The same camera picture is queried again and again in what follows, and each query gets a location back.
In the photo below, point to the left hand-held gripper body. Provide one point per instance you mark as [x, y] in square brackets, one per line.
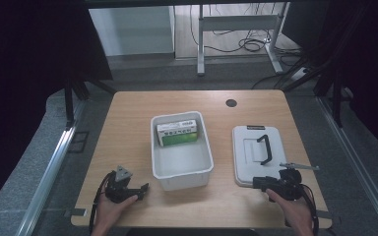
[118, 190]

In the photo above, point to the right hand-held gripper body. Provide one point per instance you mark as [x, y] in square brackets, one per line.
[288, 187]

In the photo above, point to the white plastic bin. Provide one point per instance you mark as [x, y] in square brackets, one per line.
[183, 164]

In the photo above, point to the person's left hand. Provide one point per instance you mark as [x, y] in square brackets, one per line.
[110, 211]

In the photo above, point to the person's right hand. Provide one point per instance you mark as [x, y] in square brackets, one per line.
[292, 209]

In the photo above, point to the dark floor vent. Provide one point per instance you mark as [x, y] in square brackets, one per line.
[78, 142]

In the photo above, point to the person's dark clothing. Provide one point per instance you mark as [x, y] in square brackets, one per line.
[193, 232]

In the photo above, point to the green and white box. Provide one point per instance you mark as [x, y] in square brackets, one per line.
[177, 132]

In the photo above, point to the black round table grommet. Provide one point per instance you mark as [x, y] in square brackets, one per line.
[231, 103]

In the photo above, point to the black metal stand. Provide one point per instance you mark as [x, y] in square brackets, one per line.
[75, 91]
[331, 85]

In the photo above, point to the white power strip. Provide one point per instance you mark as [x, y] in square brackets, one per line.
[300, 73]

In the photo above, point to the black curtain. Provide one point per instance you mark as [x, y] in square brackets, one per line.
[29, 65]
[367, 59]

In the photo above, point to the white cabinet panel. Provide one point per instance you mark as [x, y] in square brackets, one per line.
[131, 31]

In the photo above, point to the grey table bracket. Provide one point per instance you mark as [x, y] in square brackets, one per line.
[324, 214]

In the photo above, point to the silver metal floor rail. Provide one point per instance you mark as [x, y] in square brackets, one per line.
[357, 164]
[47, 180]

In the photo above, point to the white metal desk frame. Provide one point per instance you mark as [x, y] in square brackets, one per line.
[239, 23]

